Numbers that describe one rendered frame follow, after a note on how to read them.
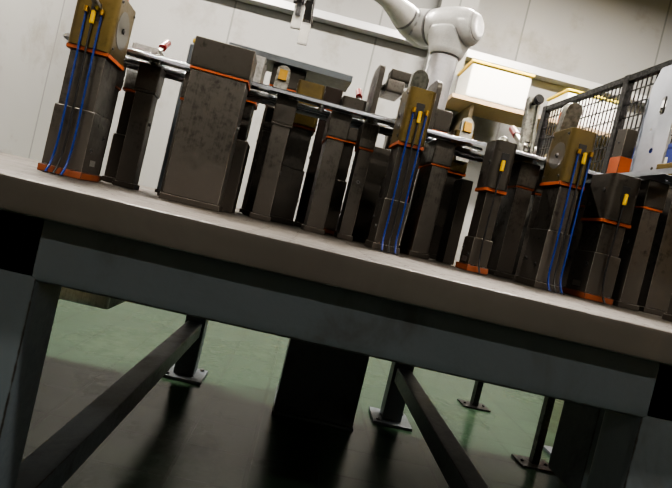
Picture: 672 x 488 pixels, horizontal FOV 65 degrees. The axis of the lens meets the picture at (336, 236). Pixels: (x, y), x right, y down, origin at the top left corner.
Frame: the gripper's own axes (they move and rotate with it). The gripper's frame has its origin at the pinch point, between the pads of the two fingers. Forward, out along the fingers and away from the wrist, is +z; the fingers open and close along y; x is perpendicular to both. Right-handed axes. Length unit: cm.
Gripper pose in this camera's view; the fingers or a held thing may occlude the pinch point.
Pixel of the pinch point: (299, 33)
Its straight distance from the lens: 173.7
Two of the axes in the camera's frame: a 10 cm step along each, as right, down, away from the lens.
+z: -2.3, 9.7, 0.3
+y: -0.7, 0.2, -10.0
